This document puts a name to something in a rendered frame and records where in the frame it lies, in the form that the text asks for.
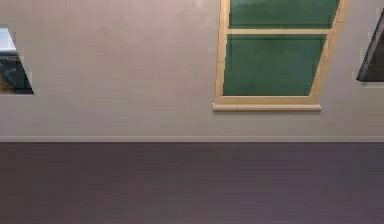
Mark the wooden framed green window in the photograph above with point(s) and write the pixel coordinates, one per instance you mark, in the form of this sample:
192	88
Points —
273	66

